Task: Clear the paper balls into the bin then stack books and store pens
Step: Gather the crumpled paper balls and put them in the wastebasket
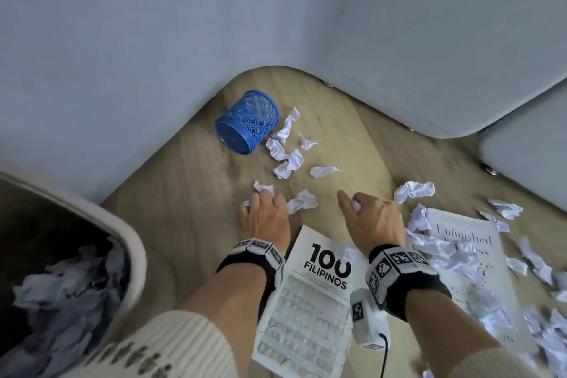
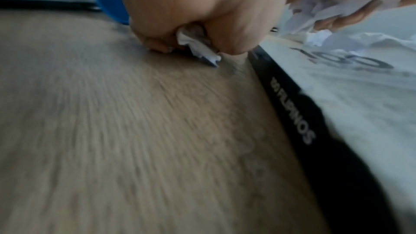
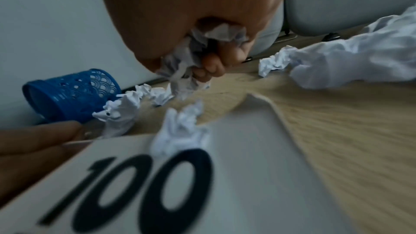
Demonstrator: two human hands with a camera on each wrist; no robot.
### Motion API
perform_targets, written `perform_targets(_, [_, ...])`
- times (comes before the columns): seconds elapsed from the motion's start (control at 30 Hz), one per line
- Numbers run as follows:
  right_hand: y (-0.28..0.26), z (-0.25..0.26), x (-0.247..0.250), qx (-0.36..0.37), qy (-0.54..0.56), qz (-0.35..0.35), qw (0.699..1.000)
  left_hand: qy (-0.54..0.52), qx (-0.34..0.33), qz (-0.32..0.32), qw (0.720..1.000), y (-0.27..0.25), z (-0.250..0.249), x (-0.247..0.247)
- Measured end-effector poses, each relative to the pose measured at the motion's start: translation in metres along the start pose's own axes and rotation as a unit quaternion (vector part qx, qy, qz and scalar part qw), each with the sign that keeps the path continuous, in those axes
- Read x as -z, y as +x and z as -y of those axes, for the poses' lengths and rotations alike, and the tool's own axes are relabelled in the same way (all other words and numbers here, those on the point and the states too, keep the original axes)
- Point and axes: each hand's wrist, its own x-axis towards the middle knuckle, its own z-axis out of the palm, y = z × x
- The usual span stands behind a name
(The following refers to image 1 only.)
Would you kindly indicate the person's left hand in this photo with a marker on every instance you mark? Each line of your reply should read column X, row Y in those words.
column 266, row 222

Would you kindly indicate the person's right hand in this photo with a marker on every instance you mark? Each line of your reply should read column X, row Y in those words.
column 376, row 227

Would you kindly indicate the small paper piece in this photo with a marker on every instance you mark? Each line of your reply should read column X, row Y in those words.
column 355, row 206
column 263, row 187

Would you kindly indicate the pile of paper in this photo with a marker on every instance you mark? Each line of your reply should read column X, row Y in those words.
column 288, row 165

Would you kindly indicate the white book portrait grid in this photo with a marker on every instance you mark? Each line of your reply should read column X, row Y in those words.
column 310, row 302

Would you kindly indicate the white book red speckles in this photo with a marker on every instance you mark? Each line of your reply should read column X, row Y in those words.
column 487, row 231

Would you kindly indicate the beige waste bin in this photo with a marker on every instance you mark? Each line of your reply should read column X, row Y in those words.
column 128, row 249

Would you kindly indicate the dense heap of paper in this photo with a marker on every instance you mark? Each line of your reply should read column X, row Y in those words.
column 66, row 302

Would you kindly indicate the person's right forearm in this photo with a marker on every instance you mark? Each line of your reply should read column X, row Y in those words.
column 452, row 324

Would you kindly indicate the blue mesh pen holder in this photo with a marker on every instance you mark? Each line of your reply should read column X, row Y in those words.
column 248, row 123

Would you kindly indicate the black wristband with marker tags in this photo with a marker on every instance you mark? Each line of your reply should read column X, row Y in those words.
column 252, row 258
column 407, row 276

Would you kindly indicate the grey felt partition panel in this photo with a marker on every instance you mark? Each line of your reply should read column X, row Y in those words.
column 527, row 147
column 443, row 36
column 133, row 59

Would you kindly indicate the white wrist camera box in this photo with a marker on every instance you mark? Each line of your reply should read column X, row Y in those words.
column 367, row 320

